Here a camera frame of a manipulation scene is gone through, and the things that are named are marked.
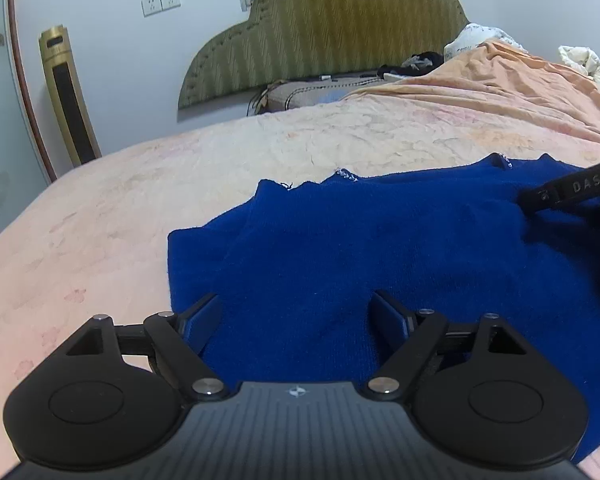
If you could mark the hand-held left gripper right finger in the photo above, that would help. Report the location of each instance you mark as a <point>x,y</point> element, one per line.
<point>387,321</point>

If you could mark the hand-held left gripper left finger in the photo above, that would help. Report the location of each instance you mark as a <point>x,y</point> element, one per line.
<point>205,321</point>

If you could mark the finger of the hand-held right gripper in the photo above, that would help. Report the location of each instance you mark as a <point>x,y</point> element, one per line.
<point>570,187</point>

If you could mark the blue beaded sweater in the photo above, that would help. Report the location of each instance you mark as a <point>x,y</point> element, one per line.
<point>305,250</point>

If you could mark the dark clothes pile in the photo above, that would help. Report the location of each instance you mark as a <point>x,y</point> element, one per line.
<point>415,63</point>

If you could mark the peach blanket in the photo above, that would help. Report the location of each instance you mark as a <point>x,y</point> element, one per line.
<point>505,90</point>

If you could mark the cream crumpled quilt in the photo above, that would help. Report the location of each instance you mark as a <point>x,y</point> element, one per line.
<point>586,62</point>

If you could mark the white crumpled pillow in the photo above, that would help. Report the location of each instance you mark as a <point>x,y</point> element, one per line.
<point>472,40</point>

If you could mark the gold tower fan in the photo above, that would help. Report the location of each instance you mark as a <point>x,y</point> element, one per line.
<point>67,95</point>

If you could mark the green padded headboard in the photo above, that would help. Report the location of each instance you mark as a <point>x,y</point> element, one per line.
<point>330,30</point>

